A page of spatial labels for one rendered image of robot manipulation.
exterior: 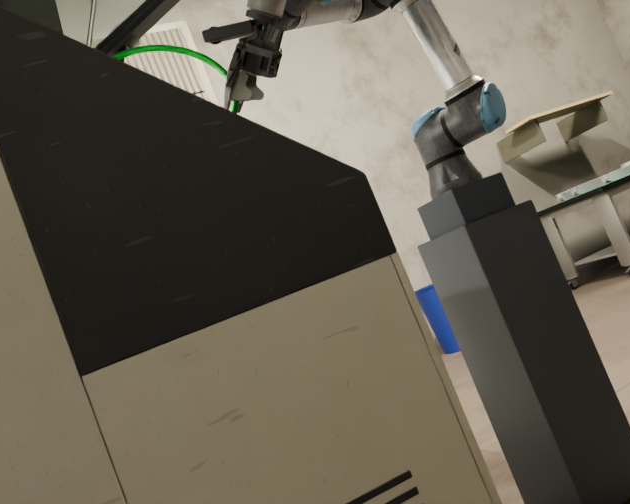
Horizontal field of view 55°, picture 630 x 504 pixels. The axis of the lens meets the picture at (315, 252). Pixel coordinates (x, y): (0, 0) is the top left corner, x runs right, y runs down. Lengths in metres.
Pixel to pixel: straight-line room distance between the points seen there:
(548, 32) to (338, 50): 2.60
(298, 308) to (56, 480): 0.45
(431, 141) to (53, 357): 1.13
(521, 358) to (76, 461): 1.06
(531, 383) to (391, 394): 0.60
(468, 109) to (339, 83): 4.12
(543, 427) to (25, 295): 1.23
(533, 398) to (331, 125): 4.17
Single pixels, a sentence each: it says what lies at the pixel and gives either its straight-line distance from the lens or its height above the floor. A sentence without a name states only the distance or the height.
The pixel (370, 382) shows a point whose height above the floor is 0.60.
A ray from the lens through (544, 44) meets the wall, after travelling 7.35.
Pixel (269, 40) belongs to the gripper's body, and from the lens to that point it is 1.31.
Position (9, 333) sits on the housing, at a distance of 1.04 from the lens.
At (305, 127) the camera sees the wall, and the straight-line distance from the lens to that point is 5.40.
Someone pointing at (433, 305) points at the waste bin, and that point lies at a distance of 4.73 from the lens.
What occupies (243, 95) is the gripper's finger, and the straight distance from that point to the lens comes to 1.30.
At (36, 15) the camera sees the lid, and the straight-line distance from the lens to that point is 1.47.
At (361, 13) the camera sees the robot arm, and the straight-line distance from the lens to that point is 1.72.
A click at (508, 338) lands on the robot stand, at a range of 1.61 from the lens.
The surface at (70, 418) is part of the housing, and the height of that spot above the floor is 0.74.
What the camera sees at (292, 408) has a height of 0.61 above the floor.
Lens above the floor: 0.76
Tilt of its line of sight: 4 degrees up
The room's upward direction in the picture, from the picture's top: 22 degrees counter-clockwise
